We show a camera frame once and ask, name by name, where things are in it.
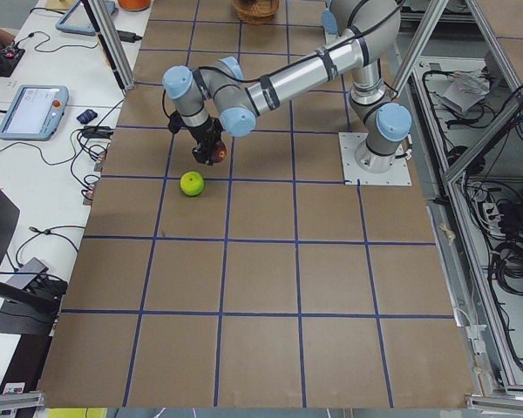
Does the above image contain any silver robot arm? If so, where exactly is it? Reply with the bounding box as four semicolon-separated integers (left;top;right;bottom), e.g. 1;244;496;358
162;1;412;173

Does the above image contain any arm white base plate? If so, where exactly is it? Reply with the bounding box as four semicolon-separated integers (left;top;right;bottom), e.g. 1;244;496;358
338;132;412;187

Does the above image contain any teach pendant far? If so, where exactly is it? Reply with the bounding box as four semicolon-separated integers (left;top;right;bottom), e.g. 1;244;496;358
55;1;96;36

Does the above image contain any orange cylindrical container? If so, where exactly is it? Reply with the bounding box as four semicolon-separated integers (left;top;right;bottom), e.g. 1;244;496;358
118;0;152;12

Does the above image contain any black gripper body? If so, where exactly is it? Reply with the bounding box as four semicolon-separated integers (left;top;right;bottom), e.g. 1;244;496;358
188;117;223;151

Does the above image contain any teach pendant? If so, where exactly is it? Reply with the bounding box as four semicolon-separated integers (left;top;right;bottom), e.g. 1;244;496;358
0;84;70;141
55;1;96;36

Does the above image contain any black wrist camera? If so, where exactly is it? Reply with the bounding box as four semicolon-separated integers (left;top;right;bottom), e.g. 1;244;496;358
167;111;185;135

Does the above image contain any dark purple apple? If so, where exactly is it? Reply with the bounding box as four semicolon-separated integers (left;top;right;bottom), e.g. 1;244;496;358
209;140;227;165

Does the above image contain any green apple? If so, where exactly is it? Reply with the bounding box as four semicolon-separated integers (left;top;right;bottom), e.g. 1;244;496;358
180;171;205;197

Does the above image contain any black power adapter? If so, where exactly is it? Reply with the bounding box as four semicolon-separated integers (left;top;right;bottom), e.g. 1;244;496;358
117;30;143;43

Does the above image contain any small blue device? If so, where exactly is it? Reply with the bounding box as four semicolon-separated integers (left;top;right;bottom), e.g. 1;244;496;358
77;109;98;125

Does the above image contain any woven wicker basket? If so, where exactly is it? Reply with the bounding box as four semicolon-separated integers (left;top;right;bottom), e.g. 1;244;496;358
233;0;280;25

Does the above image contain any teach pendant near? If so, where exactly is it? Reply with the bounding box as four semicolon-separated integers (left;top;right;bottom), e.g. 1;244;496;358
0;84;70;141

